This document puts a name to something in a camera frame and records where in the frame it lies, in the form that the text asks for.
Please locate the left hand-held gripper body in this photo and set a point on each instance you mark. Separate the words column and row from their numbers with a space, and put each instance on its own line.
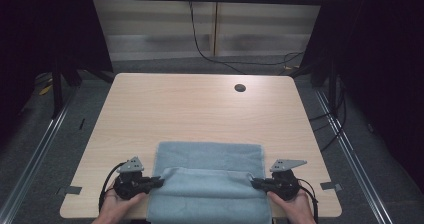
column 128, row 184

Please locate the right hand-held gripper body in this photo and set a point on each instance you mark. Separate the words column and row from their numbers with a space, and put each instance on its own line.
column 285, row 185

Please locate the light blue towel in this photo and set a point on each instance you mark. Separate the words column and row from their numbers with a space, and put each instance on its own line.
column 206, row 197

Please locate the person's right hand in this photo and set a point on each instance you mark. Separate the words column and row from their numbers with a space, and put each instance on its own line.
column 296, row 209

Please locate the person's left hand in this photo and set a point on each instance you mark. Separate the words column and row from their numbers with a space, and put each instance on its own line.
column 116, row 209

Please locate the grey tape strip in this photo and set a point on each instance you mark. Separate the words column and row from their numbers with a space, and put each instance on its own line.
column 330, row 186
column 73, row 190

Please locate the small black floor tape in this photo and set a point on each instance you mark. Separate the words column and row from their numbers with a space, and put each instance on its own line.
column 82, row 123

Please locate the black metal stand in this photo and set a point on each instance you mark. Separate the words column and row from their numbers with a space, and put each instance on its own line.
column 57, row 90
column 332, row 87

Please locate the yellow object on floor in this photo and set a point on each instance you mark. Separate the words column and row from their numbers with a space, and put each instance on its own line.
column 45, row 90

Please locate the dark curtain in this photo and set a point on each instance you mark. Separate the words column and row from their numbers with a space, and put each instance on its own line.
column 383, row 67
column 40, row 34

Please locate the metal floor rail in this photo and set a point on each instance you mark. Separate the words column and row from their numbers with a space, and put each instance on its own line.
column 353, row 157
column 36, row 157

